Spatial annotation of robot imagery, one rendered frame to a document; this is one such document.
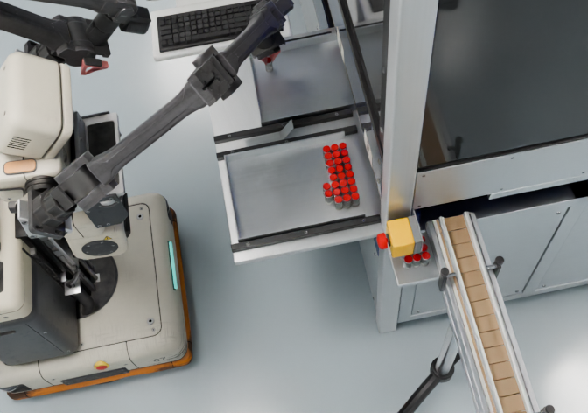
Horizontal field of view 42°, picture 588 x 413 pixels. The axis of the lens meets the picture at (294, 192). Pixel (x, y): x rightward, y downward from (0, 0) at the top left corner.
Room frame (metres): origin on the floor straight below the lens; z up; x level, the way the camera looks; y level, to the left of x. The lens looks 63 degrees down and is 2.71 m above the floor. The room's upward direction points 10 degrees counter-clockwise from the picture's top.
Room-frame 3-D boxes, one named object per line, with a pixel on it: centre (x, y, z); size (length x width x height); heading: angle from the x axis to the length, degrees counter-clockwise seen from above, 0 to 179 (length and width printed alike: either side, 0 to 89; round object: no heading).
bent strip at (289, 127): (1.13, 0.04, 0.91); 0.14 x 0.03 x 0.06; 92
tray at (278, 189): (0.96, 0.00, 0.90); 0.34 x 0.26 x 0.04; 91
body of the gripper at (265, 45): (1.37, 0.01, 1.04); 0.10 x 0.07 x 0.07; 108
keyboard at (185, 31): (1.63, 0.14, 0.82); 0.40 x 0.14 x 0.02; 90
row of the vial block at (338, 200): (0.96, -0.11, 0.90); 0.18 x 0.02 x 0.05; 1
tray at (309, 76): (1.30, -0.11, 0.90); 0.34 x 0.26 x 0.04; 91
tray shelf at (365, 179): (1.13, -0.04, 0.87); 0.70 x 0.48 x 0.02; 1
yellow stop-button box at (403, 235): (0.72, -0.24, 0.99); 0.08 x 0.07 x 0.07; 91
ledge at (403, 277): (0.70, -0.28, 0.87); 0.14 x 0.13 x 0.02; 91
